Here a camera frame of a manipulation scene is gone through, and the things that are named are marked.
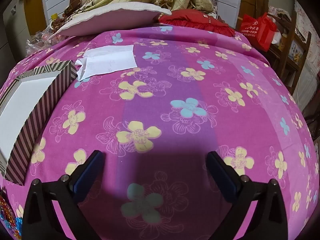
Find colourful bead jewelry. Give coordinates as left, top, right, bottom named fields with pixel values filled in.
left=0, top=192, right=23, bottom=238

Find striped cardboard box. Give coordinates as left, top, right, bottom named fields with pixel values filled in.
left=0, top=60, right=78, bottom=186

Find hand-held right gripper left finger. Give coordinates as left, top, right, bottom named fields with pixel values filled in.
left=21, top=150, right=106, bottom=240

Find red ruffled pillow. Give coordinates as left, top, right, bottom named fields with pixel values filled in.
left=158, top=9, right=235, bottom=37

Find wooden chair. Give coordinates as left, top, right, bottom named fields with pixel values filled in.
left=265, top=11, right=313, bottom=105

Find clear plastic bags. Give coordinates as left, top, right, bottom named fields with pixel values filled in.
left=26, top=26, right=63, bottom=55

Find white pink flat cushion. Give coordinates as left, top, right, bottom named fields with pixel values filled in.
left=49, top=2, right=172, bottom=40

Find white folded paper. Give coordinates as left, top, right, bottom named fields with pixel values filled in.
left=75, top=44, right=138, bottom=82

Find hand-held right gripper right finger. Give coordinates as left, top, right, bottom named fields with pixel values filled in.
left=204, top=151, right=291, bottom=240

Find red shopping bag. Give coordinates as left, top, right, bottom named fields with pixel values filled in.
left=240, top=12, right=277, bottom=52

